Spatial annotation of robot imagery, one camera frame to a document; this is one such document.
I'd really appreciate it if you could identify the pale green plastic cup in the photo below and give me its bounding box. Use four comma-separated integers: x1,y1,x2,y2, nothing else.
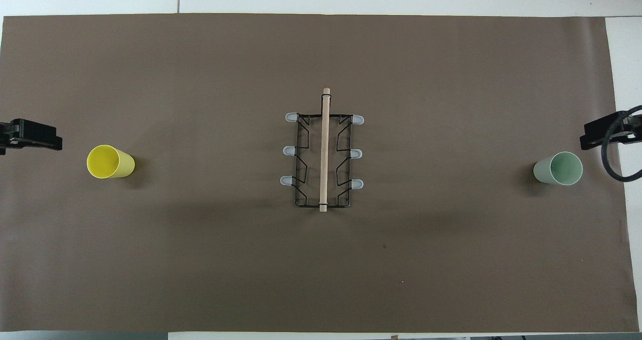
533,151,584,187

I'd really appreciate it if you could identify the black wire cup rack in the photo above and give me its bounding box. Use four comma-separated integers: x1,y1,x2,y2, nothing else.
280,88,365,213

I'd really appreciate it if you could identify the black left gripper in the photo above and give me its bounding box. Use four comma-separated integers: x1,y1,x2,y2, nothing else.
0,119,64,155

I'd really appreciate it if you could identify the brown table mat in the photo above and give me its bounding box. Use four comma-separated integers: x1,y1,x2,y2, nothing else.
0,13,638,333

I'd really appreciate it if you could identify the yellow plastic cup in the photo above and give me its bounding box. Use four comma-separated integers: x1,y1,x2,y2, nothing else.
86,144,136,180

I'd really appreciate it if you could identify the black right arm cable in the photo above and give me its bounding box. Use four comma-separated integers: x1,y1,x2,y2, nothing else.
600,104,642,183

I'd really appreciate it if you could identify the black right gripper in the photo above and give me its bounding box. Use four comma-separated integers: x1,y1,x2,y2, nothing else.
580,111,642,151

